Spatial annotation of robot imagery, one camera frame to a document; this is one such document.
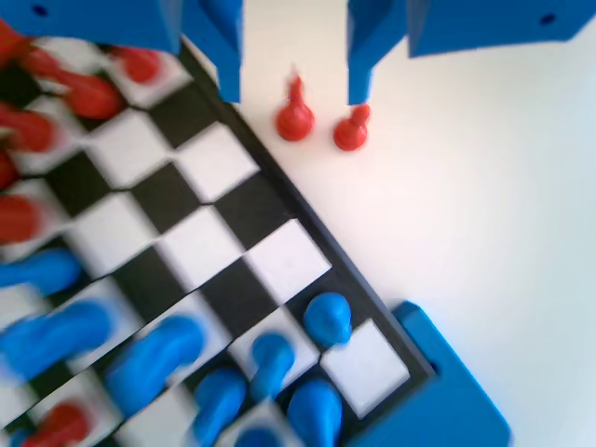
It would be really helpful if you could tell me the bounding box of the red chess bishop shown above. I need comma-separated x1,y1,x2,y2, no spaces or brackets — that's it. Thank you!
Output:
0,195,47,247

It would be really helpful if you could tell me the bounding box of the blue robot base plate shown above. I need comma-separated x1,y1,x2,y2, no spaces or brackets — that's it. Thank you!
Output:
346,300,513,447

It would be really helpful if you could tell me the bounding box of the red chess pawn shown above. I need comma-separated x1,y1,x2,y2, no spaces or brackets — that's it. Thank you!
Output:
0,20,126,121
332,104,372,153
0,104,61,154
25,402,93,447
111,46,165,86

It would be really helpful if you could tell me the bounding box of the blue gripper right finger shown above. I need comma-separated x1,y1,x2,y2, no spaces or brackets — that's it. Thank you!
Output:
346,0,596,106

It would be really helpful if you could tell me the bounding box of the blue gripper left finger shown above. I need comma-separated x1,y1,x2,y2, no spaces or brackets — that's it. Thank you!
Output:
0,0,243,103

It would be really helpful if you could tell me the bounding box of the blue chess knight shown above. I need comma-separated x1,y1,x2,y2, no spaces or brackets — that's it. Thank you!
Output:
105,315,210,416
0,300,116,384

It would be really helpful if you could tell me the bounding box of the black white chessboard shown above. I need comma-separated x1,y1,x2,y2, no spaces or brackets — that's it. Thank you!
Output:
0,34,437,447

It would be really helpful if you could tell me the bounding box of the blue chess rook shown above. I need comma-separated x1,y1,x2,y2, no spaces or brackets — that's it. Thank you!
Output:
230,421,292,447

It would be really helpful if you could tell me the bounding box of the blue chess king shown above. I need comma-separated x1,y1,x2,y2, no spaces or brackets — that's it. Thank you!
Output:
286,377,345,447

